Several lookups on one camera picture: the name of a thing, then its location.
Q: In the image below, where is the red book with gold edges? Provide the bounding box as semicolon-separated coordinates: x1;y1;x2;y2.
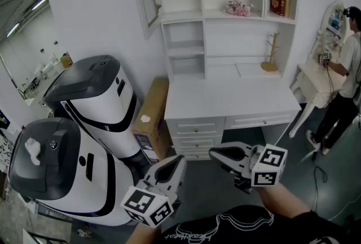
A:
269;0;292;18

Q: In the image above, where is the person's left forearm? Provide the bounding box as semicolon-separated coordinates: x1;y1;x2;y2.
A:
125;222;162;244

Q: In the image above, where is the person's black printed t-shirt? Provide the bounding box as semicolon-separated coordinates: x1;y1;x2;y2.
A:
159;204;361;244

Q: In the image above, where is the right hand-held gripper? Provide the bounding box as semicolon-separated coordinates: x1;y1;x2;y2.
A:
209;143;289;194

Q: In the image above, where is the white shelf cabinet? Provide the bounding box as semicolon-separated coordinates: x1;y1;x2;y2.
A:
150;0;300;83

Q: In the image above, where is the white and black robot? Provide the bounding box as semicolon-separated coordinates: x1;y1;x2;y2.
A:
43;54;142;159
7;117;143;227

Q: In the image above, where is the person's right forearm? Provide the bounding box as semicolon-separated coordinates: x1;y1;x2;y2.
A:
257;182;314;223

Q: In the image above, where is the white vanity table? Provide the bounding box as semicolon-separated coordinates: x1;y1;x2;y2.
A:
288;45;349;139

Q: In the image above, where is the wooden branch stand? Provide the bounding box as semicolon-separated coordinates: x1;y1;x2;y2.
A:
261;32;281;73

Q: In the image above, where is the pink flower bouquet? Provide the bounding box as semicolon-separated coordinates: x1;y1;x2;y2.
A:
225;0;254;17

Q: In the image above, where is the long ceiling tube light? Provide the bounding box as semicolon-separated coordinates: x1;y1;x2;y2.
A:
30;0;50;11
6;22;21;38

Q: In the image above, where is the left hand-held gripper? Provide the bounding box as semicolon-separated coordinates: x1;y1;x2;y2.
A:
121;154;188;228

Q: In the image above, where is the black floor cable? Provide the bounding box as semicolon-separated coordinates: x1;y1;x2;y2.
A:
300;149;361;221

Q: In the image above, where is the oval white vanity mirror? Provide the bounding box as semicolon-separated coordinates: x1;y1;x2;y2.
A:
320;0;348;51

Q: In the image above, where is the large brown cardboard box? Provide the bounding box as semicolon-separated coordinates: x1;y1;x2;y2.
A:
131;77;170;165

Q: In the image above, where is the small brown cardboard carton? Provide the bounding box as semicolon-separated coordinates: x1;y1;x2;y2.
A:
59;52;74;69

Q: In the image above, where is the white desk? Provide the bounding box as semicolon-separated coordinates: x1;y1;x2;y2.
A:
164;75;302;162

